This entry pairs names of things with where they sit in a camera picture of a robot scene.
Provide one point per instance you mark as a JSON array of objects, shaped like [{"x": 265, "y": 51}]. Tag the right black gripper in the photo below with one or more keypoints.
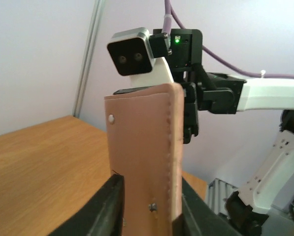
[{"x": 162, "y": 114}]

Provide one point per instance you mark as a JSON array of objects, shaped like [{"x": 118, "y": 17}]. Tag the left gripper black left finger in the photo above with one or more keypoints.
[{"x": 102, "y": 215}]

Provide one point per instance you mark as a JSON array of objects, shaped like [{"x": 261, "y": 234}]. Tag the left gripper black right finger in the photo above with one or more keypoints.
[{"x": 197, "y": 219}]

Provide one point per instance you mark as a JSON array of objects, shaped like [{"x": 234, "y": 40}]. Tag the pink leather card holder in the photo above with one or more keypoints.
[{"x": 153, "y": 182}]

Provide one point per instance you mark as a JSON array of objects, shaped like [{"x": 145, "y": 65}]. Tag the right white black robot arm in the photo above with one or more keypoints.
[{"x": 176, "y": 56}]

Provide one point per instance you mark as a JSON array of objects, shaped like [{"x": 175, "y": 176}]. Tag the aluminium rail base frame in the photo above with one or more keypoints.
[{"x": 217, "y": 193}]

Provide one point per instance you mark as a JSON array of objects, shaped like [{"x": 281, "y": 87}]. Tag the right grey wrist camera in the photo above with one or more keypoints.
[{"x": 139, "y": 55}]

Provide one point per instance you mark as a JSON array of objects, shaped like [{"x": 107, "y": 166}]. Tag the right aluminium corner post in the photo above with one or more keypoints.
[{"x": 88, "y": 55}]

